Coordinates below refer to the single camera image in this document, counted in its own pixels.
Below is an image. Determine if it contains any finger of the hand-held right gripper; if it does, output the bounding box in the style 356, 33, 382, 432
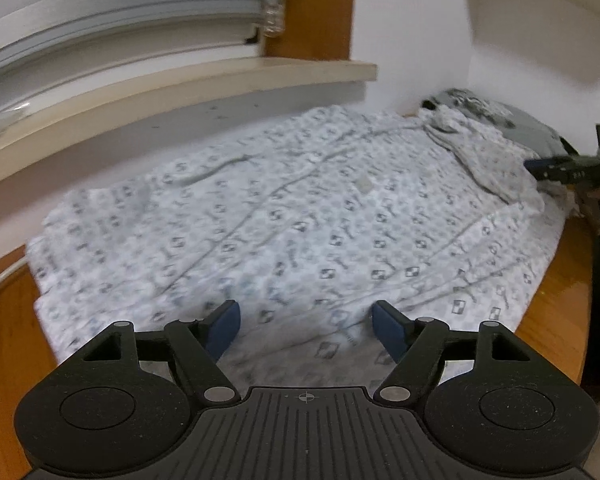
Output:
523, 155, 600, 184

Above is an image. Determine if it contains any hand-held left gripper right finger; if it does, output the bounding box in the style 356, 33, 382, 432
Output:
371, 300, 532, 404

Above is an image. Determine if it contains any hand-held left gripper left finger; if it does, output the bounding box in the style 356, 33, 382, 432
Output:
81, 300, 243, 407

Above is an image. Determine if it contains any white checker-print shirt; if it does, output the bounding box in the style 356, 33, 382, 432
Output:
26, 104, 567, 397

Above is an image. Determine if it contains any grey printed t-shirt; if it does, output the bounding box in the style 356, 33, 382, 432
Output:
426, 88, 564, 155

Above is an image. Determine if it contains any cream bookshelf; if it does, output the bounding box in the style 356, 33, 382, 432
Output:
454, 0, 600, 92

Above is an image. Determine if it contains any beige window sill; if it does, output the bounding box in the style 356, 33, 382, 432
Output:
0, 57, 379, 197

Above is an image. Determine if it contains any clear plastic bag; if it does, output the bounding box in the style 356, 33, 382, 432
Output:
0, 99, 37, 142

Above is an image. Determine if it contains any grey window blind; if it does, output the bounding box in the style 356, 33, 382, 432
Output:
0, 0, 272, 87

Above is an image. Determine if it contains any grey cable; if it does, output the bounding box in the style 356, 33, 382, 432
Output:
0, 259, 29, 307

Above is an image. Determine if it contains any wooden window frame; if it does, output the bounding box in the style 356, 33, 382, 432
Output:
261, 0, 357, 62

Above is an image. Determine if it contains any clear blind cord pull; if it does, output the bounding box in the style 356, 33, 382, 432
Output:
262, 0, 287, 39

